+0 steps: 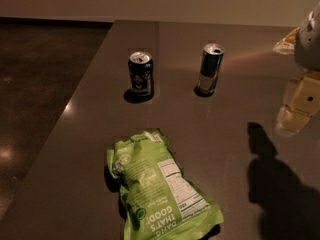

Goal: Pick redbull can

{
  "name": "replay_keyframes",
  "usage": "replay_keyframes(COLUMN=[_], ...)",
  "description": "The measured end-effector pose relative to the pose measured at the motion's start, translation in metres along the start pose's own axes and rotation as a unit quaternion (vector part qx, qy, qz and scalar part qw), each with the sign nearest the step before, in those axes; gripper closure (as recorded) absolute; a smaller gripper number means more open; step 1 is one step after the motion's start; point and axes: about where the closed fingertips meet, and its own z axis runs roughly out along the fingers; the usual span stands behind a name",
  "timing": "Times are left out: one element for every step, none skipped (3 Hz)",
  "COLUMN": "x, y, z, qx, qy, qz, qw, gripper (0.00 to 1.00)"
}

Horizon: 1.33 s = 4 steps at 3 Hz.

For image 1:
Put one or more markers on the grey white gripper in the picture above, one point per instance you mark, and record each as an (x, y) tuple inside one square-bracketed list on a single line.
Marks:
[(309, 45)]

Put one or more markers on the slim blue silver redbull can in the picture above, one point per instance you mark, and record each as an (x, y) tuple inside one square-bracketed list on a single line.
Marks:
[(209, 71)]

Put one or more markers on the dark blue soda can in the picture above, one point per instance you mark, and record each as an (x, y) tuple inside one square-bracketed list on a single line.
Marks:
[(141, 74)]

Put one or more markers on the green snack bag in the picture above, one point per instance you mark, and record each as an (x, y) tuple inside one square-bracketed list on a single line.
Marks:
[(160, 203)]

